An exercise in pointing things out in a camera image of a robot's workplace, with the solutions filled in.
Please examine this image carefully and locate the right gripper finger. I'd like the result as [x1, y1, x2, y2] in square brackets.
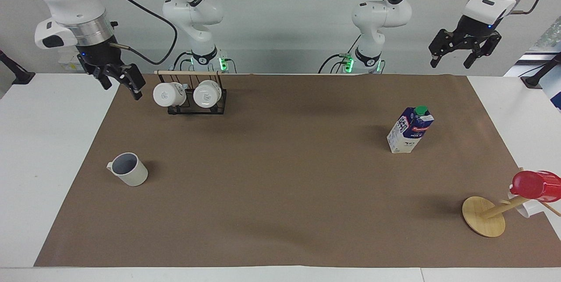
[114, 63, 146, 101]
[89, 64, 113, 91]

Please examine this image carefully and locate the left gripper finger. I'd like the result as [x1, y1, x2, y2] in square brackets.
[428, 29, 462, 69]
[463, 32, 503, 70]

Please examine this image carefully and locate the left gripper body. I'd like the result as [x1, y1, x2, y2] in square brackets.
[455, 15, 501, 43]

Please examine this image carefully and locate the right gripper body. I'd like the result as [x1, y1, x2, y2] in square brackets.
[75, 35, 125, 75]

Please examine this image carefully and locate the blue and white milk carton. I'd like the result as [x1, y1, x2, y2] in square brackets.
[386, 105, 436, 155]

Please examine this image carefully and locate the red cup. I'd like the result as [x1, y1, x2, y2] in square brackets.
[510, 170, 561, 203]

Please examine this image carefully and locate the white cup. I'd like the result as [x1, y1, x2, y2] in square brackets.
[508, 189, 545, 219]

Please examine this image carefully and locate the white mug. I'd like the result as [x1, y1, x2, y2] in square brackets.
[192, 80, 222, 109]
[153, 82, 187, 108]

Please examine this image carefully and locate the black stand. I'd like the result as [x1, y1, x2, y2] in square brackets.
[520, 52, 561, 89]
[0, 49, 36, 86]

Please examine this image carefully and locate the grey mug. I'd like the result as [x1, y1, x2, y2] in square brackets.
[106, 152, 149, 187]

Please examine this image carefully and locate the wooden mug tree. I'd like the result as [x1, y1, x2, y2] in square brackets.
[462, 167, 561, 238]

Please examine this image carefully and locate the black wire mug rack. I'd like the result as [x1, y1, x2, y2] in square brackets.
[154, 69, 229, 115]

